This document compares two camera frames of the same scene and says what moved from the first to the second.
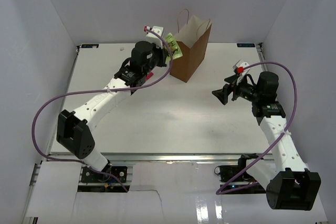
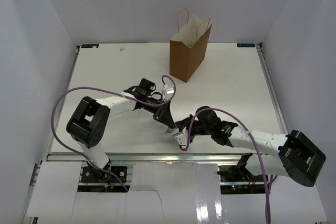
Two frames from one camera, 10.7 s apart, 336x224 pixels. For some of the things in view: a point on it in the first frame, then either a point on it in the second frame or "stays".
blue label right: x=246 y=45 stays
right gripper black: x=222 y=94 to x=185 y=123
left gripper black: x=163 y=54 to x=162 y=113
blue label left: x=89 y=45 stays
